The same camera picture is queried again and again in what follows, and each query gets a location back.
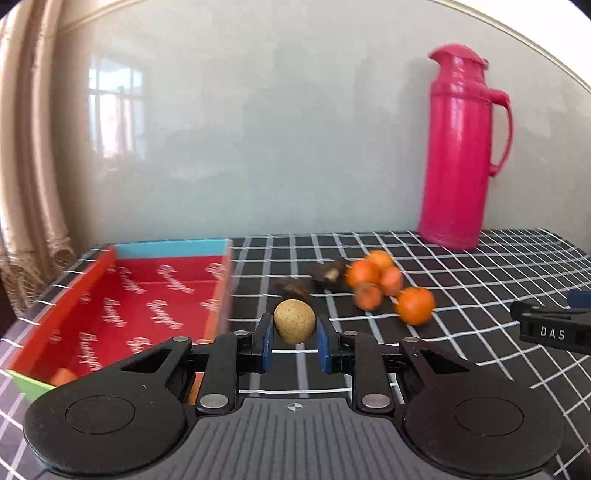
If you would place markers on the small carrot piece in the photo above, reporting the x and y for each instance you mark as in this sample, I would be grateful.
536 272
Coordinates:
63 376

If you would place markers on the beige curtain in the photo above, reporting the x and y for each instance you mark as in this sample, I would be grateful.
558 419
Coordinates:
32 161

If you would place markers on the tan round longan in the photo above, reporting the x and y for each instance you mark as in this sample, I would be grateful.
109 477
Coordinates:
294 321

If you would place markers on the black white checked tablecloth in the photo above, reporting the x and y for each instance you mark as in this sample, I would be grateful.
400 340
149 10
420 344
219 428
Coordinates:
461 295

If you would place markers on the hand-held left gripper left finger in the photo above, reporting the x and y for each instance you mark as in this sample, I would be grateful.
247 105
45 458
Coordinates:
267 344

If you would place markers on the pink thermos jug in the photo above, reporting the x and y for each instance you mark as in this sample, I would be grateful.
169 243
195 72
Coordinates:
455 152

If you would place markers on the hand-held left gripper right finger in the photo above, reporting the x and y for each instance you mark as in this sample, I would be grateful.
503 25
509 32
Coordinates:
324 346

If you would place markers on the orange mandarin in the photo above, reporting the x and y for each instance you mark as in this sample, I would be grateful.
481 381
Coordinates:
391 280
415 305
381 258
361 273

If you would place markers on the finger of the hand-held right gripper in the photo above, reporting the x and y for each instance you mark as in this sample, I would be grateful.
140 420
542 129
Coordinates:
580 297
549 330

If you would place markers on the large carrot chunk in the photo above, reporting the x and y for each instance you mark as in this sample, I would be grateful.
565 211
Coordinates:
368 296

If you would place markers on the dark brown date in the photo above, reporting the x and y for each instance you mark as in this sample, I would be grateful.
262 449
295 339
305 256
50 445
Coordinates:
330 275
291 288

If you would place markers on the red cardboard box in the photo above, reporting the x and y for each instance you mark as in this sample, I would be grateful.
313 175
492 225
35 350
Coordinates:
138 295

